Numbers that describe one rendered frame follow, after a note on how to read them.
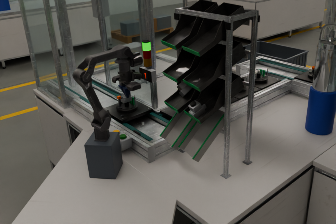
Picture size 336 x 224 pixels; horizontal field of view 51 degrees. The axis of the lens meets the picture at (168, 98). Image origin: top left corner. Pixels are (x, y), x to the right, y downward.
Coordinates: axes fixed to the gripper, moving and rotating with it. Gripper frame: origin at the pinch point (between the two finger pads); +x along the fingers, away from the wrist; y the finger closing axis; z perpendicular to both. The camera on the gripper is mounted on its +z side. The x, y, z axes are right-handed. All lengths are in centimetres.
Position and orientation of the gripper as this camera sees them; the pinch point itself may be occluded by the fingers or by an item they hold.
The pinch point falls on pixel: (127, 92)
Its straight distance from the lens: 184.4
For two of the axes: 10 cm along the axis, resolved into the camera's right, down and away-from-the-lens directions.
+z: 7.7, -2.9, 5.7
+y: -6.4, -2.9, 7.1
